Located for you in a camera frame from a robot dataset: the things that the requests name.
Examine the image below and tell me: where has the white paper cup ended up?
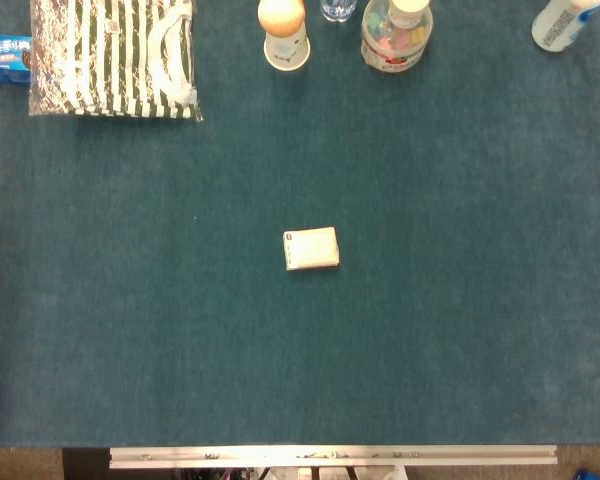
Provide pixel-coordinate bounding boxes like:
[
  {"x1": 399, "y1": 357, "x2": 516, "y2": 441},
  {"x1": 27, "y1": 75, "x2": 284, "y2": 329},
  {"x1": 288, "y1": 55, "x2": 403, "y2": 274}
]
[{"x1": 263, "y1": 20, "x2": 312, "y2": 72}]

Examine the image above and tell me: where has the small white box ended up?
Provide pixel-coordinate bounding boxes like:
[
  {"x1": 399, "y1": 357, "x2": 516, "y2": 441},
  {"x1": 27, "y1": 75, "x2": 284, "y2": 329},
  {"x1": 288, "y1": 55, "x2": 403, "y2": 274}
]
[{"x1": 282, "y1": 226, "x2": 341, "y2": 272}]

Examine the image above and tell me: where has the teal table cloth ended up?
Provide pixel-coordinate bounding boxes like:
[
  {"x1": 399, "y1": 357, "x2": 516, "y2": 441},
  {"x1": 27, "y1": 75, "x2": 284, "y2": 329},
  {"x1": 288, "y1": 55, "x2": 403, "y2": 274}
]
[{"x1": 0, "y1": 0, "x2": 600, "y2": 448}]

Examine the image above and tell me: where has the blue cookie box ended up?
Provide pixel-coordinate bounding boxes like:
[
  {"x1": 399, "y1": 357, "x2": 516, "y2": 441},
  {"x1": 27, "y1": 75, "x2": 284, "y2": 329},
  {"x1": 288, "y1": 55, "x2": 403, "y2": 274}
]
[{"x1": 0, "y1": 33, "x2": 33, "y2": 84}]

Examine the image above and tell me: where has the clear water bottle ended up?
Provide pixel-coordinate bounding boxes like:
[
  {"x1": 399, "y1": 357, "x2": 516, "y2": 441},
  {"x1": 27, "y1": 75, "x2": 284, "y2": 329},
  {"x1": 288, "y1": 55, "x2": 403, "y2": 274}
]
[{"x1": 320, "y1": 0, "x2": 358, "y2": 23}]

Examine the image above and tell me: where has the striped shirt in plastic bag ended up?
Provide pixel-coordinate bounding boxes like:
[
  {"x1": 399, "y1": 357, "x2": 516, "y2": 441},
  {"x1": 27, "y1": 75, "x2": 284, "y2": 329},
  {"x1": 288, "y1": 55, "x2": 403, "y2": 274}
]
[{"x1": 28, "y1": 0, "x2": 204, "y2": 123}]

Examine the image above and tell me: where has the aluminium table edge rail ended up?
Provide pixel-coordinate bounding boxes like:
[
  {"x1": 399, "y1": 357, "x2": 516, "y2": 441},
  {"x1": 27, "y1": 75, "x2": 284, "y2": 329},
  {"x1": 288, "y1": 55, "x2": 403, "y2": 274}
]
[{"x1": 108, "y1": 444, "x2": 559, "y2": 470}]

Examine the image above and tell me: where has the clear jar with white lid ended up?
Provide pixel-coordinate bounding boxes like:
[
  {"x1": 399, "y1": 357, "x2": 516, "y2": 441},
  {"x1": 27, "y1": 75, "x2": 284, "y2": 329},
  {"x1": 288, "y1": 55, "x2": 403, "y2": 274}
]
[{"x1": 360, "y1": 0, "x2": 434, "y2": 74}]

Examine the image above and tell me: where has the tan ball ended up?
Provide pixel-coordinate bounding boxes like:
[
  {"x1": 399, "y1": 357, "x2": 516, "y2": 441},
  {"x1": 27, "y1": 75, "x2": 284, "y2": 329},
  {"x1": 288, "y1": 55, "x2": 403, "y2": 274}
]
[{"x1": 257, "y1": 0, "x2": 307, "y2": 38}]

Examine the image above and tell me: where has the white and blue lotion bottle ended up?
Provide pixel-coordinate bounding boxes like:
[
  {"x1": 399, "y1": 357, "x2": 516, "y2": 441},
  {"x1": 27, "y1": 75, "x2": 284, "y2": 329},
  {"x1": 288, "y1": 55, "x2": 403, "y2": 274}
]
[{"x1": 531, "y1": 0, "x2": 600, "y2": 53}]

